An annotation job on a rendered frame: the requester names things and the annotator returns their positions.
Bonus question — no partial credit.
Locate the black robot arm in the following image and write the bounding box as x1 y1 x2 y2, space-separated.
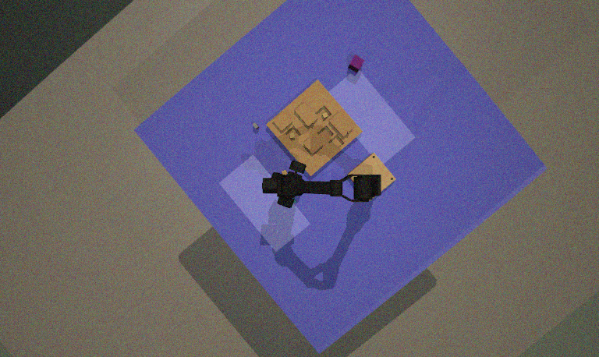
262 172 381 202

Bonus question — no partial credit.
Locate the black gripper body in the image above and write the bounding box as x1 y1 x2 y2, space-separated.
277 161 306 208

